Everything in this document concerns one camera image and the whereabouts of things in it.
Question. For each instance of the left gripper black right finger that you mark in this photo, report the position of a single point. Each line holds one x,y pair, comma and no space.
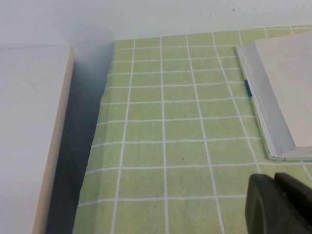
297,195

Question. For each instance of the green checked tablecloth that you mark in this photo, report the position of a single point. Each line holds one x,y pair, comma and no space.
170,122

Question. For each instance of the book with diagrams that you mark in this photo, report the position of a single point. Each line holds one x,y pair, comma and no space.
280,85

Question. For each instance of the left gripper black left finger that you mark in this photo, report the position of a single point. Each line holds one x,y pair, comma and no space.
263,209

